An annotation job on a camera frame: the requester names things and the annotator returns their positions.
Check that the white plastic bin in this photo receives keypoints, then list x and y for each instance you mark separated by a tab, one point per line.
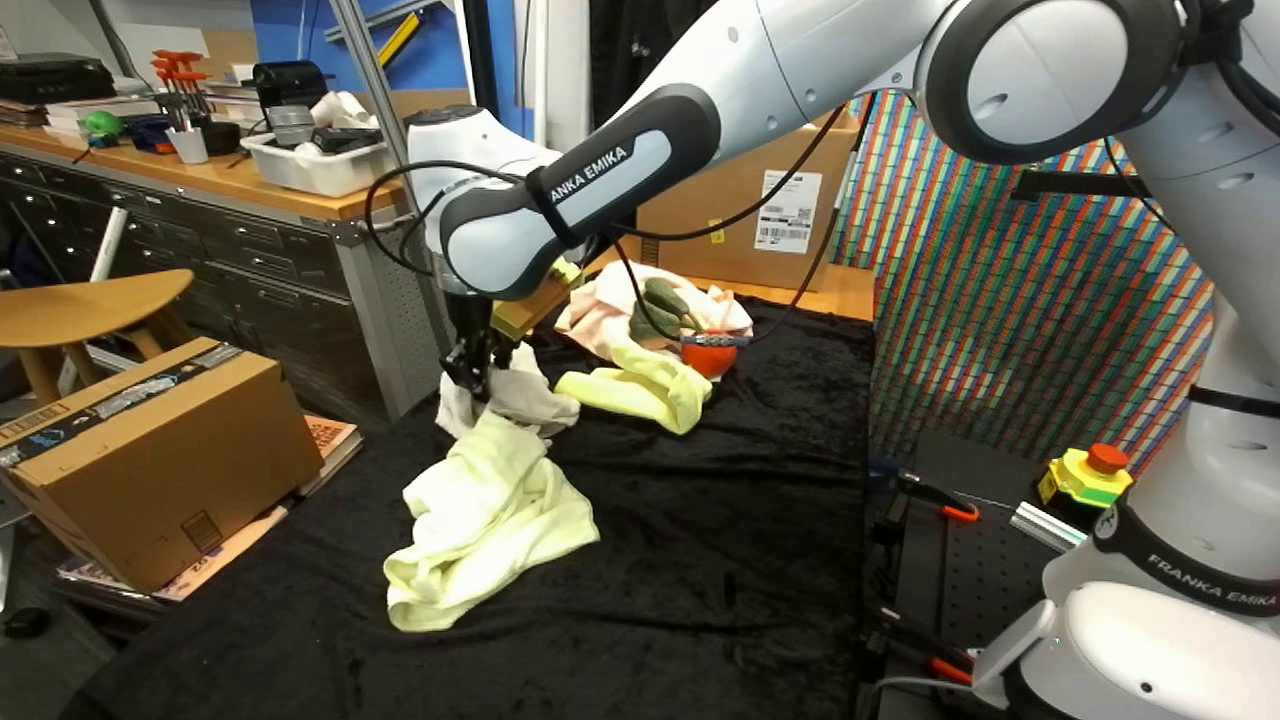
320	169

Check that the grey workbench wooden top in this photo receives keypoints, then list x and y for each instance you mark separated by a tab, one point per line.
264	280

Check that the black tablecloth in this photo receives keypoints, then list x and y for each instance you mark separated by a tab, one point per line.
746	562

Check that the silver metal bar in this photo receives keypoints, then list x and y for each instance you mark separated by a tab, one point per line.
368	66

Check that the round wooden stool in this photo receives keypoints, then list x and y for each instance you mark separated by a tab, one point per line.
82	309

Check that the red tool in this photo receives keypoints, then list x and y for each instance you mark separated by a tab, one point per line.
179	68

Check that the large cardboard box white label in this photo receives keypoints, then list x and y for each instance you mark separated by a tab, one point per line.
724	213

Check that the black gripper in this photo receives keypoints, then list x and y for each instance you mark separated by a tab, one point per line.
475	335

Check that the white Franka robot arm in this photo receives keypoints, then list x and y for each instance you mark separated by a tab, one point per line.
746	83

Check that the black mounting plate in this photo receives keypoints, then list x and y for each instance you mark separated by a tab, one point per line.
962	573

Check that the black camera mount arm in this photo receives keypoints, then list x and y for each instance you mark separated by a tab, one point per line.
1067	186

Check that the black flat device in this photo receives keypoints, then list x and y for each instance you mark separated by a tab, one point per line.
52	83

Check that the long cardboard box black print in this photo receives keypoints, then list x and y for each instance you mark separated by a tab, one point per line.
160	481

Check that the pale green white towel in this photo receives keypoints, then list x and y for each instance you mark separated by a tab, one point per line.
482	527

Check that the wrist camera with tan mount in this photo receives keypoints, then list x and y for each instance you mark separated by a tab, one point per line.
532	302

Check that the bright yellow microfibre cloth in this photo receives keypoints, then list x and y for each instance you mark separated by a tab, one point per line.
647	386

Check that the peach cloth orange print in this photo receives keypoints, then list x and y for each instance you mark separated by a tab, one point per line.
595	309

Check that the green item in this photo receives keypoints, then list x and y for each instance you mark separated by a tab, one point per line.
103	128

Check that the yellow red emergency stop button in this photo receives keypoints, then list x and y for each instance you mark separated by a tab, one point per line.
1087	477

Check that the yellow black tool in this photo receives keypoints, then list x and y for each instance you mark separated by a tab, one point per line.
397	41

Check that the off-white towel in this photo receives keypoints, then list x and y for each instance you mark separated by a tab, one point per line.
532	401

